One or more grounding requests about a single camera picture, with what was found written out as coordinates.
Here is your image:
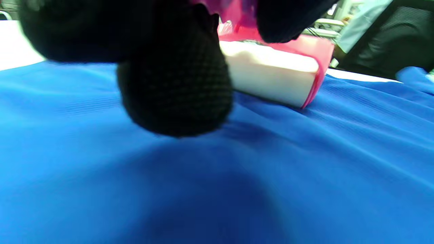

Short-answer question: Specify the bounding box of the person's left hand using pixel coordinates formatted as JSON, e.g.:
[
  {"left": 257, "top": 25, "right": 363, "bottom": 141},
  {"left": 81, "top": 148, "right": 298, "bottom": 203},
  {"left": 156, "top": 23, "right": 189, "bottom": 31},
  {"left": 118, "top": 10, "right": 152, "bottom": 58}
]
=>
[{"left": 17, "top": 0, "right": 339, "bottom": 138}]

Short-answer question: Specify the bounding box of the pink lint roller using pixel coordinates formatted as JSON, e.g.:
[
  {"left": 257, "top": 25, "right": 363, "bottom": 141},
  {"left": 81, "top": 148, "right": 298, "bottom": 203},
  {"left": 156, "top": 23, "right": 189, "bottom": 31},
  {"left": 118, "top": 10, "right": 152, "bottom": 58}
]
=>
[{"left": 203, "top": 0, "right": 335, "bottom": 109}]

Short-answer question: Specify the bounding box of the blue t-shirt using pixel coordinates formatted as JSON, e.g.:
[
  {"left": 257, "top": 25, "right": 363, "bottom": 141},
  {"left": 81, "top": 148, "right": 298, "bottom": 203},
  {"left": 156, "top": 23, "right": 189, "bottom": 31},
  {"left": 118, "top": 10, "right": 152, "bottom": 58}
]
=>
[{"left": 0, "top": 61, "right": 434, "bottom": 244}]

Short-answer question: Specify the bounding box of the black mesh office chair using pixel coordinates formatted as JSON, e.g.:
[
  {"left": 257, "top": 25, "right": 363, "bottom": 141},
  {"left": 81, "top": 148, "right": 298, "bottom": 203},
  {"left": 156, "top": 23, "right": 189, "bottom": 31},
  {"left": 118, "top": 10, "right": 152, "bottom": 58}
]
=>
[{"left": 339, "top": 0, "right": 434, "bottom": 80}]

